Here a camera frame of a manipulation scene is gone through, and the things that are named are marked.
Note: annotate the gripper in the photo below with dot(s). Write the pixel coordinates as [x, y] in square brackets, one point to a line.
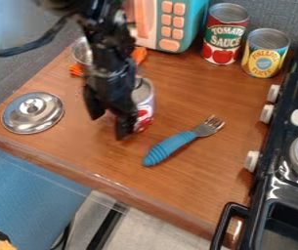
[114, 88]

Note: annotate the red and silver can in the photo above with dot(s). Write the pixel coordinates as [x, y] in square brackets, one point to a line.
[146, 104]

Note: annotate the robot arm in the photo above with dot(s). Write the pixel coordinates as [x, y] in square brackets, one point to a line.
[107, 32]

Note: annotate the tomato sauce can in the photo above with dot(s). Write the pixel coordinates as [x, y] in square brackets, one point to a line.
[223, 35]

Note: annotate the yellow pineapple can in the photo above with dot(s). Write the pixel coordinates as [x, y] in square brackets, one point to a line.
[264, 55]

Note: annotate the orange toy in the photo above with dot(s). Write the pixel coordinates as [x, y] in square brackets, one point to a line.
[140, 55]

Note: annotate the silver pot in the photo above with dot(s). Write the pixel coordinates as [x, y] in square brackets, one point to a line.
[81, 50]

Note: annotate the silver lid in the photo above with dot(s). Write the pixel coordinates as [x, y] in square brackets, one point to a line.
[32, 113]

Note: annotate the toy microwave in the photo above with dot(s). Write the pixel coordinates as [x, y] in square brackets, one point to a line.
[173, 22]

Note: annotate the toy stove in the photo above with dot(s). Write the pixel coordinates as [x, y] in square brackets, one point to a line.
[286, 169]

